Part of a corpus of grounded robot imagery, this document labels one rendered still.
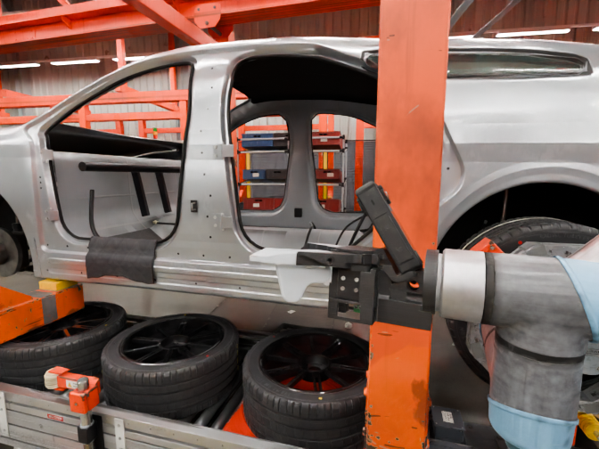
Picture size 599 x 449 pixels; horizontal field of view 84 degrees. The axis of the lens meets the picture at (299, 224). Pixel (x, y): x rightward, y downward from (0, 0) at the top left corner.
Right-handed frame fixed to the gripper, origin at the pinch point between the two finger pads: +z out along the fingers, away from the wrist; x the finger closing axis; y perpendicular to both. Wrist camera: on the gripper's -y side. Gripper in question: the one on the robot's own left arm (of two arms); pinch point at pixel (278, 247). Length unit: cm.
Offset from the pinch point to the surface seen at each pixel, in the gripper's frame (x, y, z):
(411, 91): 45, -36, -11
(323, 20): 874, -580, 341
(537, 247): 85, 1, -47
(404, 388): 56, 41, -13
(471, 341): 88, 35, -30
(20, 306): 60, 49, 177
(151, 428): 55, 80, 79
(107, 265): 83, 27, 144
